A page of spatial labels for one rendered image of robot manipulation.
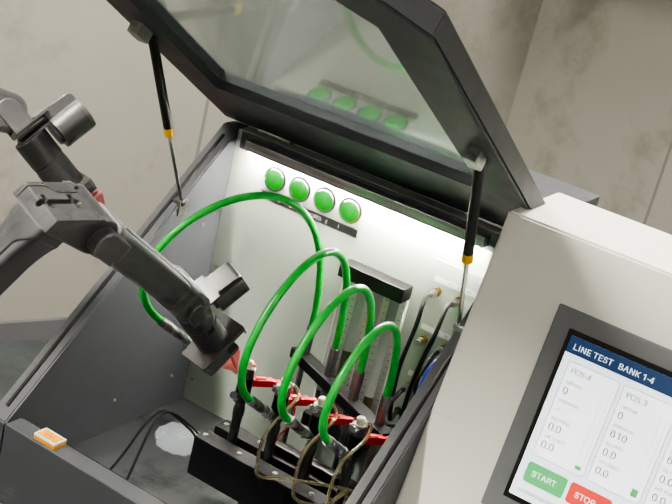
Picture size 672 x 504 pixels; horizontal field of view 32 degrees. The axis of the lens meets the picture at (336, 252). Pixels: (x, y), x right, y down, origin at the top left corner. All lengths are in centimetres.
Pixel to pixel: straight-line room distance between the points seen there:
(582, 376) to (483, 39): 354
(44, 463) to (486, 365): 79
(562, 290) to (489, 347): 15
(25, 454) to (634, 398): 105
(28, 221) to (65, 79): 278
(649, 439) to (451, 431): 32
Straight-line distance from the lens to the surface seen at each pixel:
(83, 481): 210
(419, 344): 222
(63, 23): 420
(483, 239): 212
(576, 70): 532
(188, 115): 453
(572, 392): 189
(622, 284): 187
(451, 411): 196
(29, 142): 195
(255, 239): 241
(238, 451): 216
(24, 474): 220
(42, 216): 149
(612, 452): 188
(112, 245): 156
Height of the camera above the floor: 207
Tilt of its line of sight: 20 degrees down
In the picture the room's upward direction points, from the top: 14 degrees clockwise
